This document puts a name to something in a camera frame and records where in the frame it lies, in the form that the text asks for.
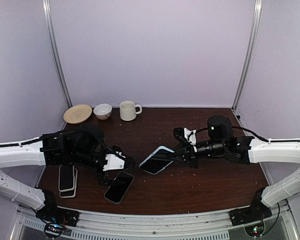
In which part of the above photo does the left aluminium frame post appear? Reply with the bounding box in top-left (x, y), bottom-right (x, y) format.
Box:
top-left (41, 0), bottom-right (73, 108)

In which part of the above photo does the white ceramic mug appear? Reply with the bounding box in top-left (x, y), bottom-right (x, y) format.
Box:
top-left (119, 100), bottom-right (143, 122)

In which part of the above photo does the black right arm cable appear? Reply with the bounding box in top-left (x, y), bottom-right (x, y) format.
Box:
top-left (194, 126), bottom-right (300, 145)

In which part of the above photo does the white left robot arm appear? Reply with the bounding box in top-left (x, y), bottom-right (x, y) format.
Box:
top-left (0, 123), bottom-right (136, 222)

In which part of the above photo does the right aluminium frame post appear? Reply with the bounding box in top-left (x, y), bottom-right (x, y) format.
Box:
top-left (231, 0), bottom-right (263, 112)

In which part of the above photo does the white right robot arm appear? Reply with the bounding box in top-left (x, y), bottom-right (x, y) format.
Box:
top-left (153, 115), bottom-right (300, 221)

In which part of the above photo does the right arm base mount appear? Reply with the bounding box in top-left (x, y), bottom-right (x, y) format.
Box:
top-left (229, 187), bottom-right (272, 237)

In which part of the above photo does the light blue phone case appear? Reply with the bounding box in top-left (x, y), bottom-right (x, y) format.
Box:
top-left (138, 145), bottom-right (175, 175)

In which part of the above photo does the beige ceramic plate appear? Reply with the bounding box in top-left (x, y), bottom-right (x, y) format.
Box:
top-left (63, 104), bottom-right (93, 124)

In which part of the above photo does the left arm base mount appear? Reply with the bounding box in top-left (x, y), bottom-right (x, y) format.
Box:
top-left (33, 190), bottom-right (80, 240)

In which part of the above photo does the bottom phone in beige case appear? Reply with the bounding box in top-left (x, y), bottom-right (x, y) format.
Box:
top-left (59, 167), bottom-right (79, 199)

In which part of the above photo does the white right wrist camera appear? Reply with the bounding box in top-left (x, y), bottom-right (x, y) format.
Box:
top-left (183, 127), bottom-right (197, 146)

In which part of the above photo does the top phone in beige case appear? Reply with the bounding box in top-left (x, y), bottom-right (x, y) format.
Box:
top-left (58, 165), bottom-right (75, 192)

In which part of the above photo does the black phone with dark case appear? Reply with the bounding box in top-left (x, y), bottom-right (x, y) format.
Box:
top-left (104, 171), bottom-right (135, 204)

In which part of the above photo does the phone in beige case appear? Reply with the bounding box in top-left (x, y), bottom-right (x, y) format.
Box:
top-left (58, 165), bottom-right (75, 192)
top-left (59, 167), bottom-right (79, 199)

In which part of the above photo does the white ceramic bowl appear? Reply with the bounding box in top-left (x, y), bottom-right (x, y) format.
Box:
top-left (93, 103), bottom-right (113, 121)

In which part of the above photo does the aluminium frame post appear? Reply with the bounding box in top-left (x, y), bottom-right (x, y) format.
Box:
top-left (231, 0), bottom-right (263, 112)
top-left (41, 0), bottom-right (73, 108)

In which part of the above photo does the aluminium front rail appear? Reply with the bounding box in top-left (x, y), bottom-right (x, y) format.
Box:
top-left (9, 203), bottom-right (300, 240)

